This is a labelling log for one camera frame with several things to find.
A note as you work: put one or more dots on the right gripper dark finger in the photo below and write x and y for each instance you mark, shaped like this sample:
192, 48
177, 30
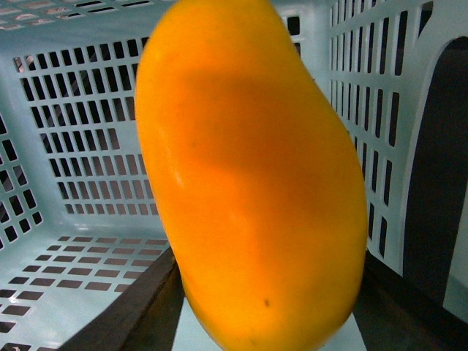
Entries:
144, 317

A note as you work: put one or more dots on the light blue plastic basket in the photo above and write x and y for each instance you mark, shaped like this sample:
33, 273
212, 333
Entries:
79, 223

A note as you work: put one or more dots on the yellow mango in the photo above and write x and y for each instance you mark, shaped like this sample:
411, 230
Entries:
256, 180

